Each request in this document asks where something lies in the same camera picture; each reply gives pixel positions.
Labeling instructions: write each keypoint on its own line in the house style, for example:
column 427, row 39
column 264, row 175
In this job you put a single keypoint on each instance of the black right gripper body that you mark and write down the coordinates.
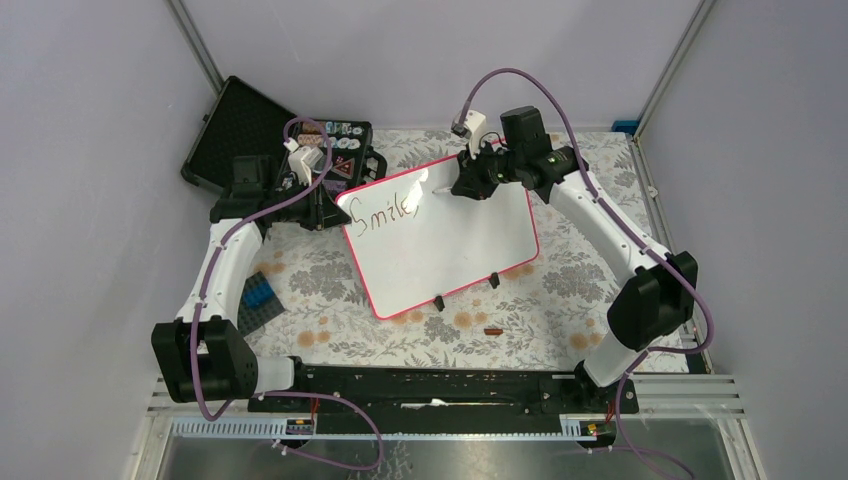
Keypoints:
column 501, row 166

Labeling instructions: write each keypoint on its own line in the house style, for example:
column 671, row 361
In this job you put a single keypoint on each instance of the pink framed whiteboard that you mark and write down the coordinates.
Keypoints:
column 410, row 246

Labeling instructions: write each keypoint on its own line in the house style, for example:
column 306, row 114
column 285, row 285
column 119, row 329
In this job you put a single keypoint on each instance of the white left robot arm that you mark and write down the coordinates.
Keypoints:
column 201, row 354

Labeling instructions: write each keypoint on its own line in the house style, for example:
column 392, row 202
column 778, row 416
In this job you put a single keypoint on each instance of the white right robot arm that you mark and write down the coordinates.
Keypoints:
column 655, row 296

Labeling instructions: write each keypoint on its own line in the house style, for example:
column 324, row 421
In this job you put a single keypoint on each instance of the blue lego brick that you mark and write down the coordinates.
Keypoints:
column 257, row 292

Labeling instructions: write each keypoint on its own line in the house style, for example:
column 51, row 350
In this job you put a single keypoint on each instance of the grey lego baseplate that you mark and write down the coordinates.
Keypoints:
column 251, row 320

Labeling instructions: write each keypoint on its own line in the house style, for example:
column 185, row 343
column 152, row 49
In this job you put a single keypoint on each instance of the black poker chip case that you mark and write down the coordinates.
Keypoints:
column 245, row 122

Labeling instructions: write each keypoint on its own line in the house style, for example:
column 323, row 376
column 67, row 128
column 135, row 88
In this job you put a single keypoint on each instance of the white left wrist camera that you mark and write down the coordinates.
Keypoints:
column 302, row 160

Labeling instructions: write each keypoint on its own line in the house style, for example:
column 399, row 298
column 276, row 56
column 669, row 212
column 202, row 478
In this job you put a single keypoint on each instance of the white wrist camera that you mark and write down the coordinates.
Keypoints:
column 471, row 126
column 302, row 160

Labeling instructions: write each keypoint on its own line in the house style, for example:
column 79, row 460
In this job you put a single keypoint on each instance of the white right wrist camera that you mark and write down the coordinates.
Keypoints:
column 471, row 126

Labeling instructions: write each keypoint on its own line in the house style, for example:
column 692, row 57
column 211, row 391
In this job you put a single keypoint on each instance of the blue corner bracket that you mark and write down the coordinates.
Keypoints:
column 628, row 127

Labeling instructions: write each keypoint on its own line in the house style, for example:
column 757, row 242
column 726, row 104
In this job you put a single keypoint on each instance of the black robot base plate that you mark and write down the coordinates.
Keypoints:
column 528, row 391

